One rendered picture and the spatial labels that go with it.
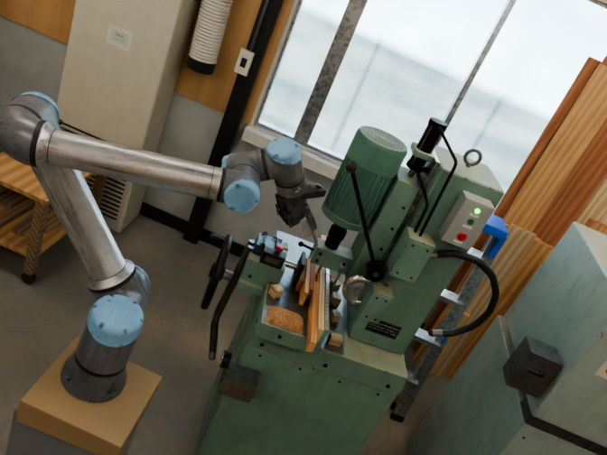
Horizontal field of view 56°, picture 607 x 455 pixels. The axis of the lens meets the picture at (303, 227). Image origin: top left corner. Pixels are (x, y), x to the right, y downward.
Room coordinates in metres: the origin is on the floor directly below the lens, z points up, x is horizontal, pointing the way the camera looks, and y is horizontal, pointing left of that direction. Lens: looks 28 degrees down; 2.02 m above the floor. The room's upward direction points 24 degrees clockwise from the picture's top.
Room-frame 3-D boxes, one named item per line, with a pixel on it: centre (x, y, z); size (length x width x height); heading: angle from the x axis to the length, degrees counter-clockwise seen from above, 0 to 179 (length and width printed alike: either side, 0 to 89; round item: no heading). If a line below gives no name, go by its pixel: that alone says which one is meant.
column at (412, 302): (1.81, -0.40, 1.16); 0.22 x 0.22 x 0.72; 9
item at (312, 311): (1.70, -0.12, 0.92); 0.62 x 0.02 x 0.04; 9
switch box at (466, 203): (1.68, -0.45, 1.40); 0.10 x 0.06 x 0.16; 99
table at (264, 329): (1.74, -0.01, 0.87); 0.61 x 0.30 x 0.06; 9
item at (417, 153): (1.79, -0.25, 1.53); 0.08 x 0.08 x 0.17; 9
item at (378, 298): (1.64, -0.32, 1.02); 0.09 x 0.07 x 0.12; 9
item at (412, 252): (1.65, -0.35, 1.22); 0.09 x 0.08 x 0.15; 99
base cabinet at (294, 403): (1.78, -0.23, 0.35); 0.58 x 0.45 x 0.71; 99
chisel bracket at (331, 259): (1.76, -0.13, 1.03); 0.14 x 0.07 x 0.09; 99
